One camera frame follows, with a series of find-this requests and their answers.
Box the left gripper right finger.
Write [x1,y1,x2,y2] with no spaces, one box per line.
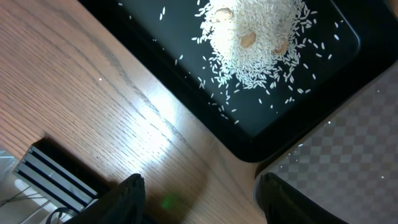
[258,172,344,224]

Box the rice grains pile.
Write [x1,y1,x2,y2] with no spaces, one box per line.
[118,0,346,125]

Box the black waste tray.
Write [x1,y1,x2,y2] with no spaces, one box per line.
[83,0,397,162]

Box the dark brown serving tray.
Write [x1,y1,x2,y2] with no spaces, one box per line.
[257,66,397,223]

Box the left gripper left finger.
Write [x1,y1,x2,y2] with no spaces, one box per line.
[65,174,146,224]

